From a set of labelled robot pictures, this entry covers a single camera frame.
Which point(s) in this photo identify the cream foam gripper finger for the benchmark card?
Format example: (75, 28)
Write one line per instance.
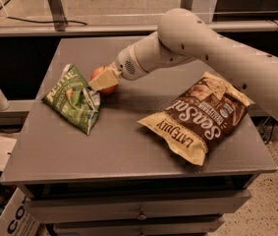
(104, 78)

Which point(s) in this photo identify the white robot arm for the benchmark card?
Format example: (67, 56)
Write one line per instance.
(182, 37)

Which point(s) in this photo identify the metal railing frame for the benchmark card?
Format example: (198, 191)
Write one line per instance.
(79, 16)

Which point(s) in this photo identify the red apple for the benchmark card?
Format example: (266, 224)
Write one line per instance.
(108, 91)

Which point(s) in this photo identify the grey drawer cabinet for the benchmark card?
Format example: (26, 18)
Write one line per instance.
(120, 179)

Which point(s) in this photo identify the white cardboard box with lettering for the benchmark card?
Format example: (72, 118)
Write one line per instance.
(15, 220)

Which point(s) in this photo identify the brown sea salt chip bag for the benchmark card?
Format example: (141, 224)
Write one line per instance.
(200, 118)

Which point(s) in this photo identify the green jalapeno chip bag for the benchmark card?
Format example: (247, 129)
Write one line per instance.
(74, 100)

